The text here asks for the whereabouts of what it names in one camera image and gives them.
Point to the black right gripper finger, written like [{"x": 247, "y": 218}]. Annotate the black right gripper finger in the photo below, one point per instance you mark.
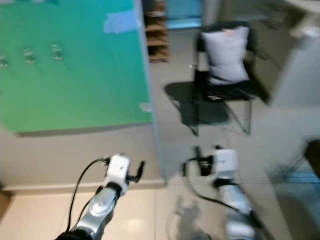
[
  {"x": 217, "y": 148},
  {"x": 196, "y": 151}
]

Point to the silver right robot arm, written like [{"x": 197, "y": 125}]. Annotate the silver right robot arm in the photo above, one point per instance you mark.
[{"x": 237, "y": 202}]

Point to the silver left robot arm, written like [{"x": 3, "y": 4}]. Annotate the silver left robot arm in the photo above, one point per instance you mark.
[{"x": 97, "y": 207}]

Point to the brown wooden furniture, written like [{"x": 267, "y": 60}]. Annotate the brown wooden furniture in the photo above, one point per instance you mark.
[{"x": 5, "y": 202}]

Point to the brown wooden shelf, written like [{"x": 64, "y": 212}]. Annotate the brown wooden shelf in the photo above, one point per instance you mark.
[{"x": 157, "y": 35}]

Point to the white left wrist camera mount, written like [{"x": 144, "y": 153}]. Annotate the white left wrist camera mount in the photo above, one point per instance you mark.
[{"x": 119, "y": 167}]

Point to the green wall board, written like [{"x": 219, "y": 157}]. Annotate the green wall board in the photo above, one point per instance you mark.
[{"x": 75, "y": 85}]

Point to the clear metal wall hook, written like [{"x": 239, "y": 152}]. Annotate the clear metal wall hook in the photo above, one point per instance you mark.
[
  {"x": 56, "y": 51},
  {"x": 3, "y": 61},
  {"x": 29, "y": 55}
]

